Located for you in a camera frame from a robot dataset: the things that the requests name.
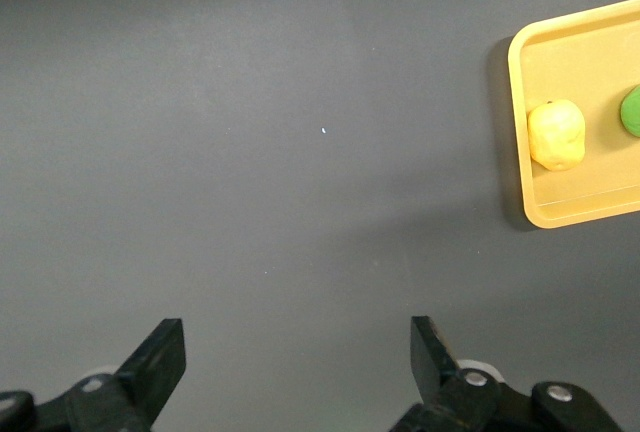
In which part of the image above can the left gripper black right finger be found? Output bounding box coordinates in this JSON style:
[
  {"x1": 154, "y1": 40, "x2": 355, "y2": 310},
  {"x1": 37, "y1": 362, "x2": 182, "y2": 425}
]
[{"x1": 389, "y1": 315, "x2": 501, "y2": 432}]

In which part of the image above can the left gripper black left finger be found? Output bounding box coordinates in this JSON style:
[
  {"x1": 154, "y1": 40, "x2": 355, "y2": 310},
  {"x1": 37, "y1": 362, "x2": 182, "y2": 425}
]
[{"x1": 67, "y1": 318, "x2": 188, "y2": 432}]

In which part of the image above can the yellow potato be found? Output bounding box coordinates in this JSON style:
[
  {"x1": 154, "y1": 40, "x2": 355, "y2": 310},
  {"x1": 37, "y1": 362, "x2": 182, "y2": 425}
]
[{"x1": 527, "y1": 98, "x2": 587, "y2": 172}]

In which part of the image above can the green apple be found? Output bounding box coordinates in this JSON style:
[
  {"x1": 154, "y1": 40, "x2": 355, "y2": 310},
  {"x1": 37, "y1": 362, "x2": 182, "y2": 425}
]
[{"x1": 620, "y1": 84, "x2": 640, "y2": 139}]

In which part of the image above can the yellow plastic tray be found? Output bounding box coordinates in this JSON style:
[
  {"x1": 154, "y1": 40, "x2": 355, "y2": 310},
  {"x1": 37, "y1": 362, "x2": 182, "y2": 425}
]
[{"x1": 507, "y1": 0, "x2": 640, "y2": 230}]

